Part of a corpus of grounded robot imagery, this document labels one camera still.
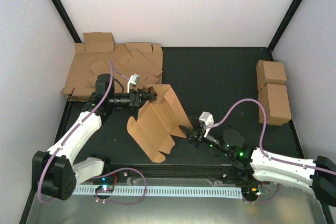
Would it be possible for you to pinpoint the small folded cardboard box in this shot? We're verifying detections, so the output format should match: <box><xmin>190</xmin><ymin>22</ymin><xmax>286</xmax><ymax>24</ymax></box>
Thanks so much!
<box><xmin>83</xmin><ymin>32</ymin><xmax>115</xmax><ymax>53</ymax></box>

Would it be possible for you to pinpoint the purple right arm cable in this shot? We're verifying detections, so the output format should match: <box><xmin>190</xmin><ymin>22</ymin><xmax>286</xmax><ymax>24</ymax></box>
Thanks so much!
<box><xmin>207</xmin><ymin>98</ymin><xmax>336</xmax><ymax>176</ymax></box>

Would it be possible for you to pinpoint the loose top cardboard blank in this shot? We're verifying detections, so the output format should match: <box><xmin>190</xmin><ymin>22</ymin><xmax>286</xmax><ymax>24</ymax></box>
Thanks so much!
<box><xmin>85</xmin><ymin>44</ymin><xmax>163</xmax><ymax>92</ymax></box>

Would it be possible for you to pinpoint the black left corner frame post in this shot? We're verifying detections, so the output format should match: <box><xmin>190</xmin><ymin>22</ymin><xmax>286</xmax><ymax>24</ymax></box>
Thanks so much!
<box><xmin>51</xmin><ymin>0</ymin><xmax>81</xmax><ymax>43</ymax></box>

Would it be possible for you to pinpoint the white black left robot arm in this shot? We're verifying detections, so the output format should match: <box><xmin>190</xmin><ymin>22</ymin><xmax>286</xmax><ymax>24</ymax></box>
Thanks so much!
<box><xmin>31</xmin><ymin>73</ymin><xmax>156</xmax><ymax>204</ymax></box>

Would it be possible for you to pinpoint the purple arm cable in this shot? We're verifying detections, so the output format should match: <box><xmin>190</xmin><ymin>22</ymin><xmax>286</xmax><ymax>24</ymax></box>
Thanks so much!
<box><xmin>207</xmin><ymin>98</ymin><xmax>336</xmax><ymax>176</ymax></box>
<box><xmin>36</xmin><ymin>60</ymin><xmax>132</xmax><ymax>204</ymax></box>

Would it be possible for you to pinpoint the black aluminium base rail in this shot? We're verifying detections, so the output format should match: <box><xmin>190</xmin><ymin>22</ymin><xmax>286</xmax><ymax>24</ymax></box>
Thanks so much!
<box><xmin>108</xmin><ymin>164</ymin><xmax>242</xmax><ymax>183</ymax></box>

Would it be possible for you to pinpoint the black corner frame post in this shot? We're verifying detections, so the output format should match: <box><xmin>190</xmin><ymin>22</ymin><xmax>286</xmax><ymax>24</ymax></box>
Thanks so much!
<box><xmin>51</xmin><ymin>0</ymin><xmax>81</xmax><ymax>43</ymax></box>
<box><xmin>267</xmin><ymin>0</ymin><xmax>303</xmax><ymax>53</ymax></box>

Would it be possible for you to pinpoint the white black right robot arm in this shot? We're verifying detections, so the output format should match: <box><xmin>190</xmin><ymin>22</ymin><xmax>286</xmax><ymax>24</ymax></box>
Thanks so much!
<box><xmin>179</xmin><ymin>125</ymin><xmax>335</xmax><ymax>207</ymax></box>

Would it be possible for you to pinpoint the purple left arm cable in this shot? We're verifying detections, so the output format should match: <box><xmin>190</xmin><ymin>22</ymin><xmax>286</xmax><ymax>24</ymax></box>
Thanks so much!
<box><xmin>36</xmin><ymin>60</ymin><xmax>132</xmax><ymax>204</ymax></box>

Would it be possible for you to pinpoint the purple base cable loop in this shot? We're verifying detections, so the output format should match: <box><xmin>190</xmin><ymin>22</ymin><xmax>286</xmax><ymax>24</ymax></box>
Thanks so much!
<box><xmin>94</xmin><ymin>167</ymin><xmax>148</xmax><ymax>206</ymax></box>

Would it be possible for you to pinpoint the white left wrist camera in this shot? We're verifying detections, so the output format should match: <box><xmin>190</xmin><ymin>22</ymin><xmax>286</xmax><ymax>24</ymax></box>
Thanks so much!
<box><xmin>127</xmin><ymin>73</ymin><xmax>140</xmax><ymax>93</ymax></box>

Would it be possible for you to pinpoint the folded cardboard box front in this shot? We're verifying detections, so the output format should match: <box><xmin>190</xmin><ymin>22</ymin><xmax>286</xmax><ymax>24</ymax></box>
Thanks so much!
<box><xmin>258</xmin><ymin>83</ymin><xmax>291</xmax><ymax>126</ymax></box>

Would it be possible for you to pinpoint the metal base plate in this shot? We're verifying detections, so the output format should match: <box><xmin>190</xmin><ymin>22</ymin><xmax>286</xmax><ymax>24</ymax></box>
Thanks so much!
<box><xmin>25</xmin><ymin>186</ymin><xmax>327</xmax><ymax>223</ymax></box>

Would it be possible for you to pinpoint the black right corner frame post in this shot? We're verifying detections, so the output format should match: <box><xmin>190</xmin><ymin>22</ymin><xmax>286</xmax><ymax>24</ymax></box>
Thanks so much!
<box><xmin>267</xmin><ymin>0</ymin><xmax>303</xmax><ymax>53</ymax></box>

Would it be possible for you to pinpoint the stack of flat cardboard blanks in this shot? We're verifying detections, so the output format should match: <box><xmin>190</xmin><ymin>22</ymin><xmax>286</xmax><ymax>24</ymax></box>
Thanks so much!
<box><xmin>61</xmin><ymin>42</ymin><xmax>163</xmax><ymax>101</ymax></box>

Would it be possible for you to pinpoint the light blue slotted cable duct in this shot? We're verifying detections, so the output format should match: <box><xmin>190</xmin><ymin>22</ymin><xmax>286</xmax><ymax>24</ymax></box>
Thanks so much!
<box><xmin>72</xmin><ymin>185</ymin><xmax>243</xmax><ymax>199</ymax></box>

